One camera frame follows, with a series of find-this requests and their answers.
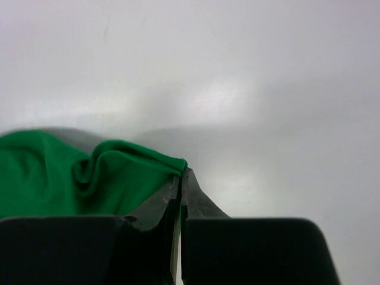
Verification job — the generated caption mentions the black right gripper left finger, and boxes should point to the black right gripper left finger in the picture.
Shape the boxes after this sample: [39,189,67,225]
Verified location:
[118,176,180,284]

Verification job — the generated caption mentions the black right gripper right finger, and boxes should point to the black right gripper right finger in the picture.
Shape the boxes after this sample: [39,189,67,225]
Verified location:
[180,167,230,284]

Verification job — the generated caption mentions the green t-shirt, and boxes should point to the green t-shirt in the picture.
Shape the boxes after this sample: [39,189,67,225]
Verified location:
[1,130,188,218]

